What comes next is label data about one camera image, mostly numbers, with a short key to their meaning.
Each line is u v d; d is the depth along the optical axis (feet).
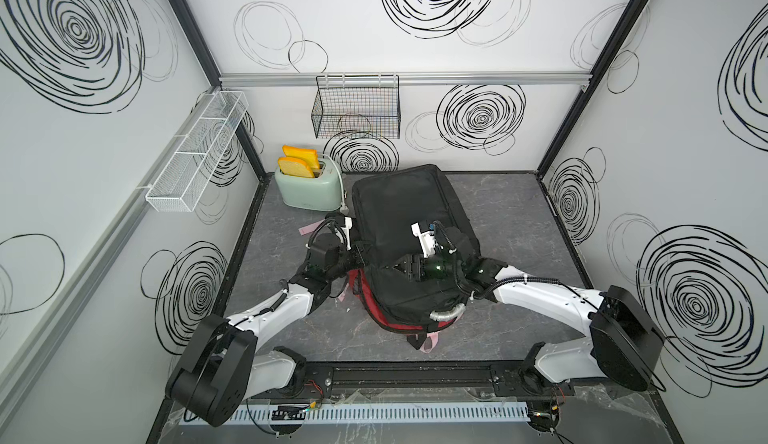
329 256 2.11
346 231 2.51
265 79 2.99
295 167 3.08
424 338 2.53
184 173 2.42
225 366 1.35
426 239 2.37
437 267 2.23
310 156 3.14
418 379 2.47
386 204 2.90
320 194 3.33
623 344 1.37
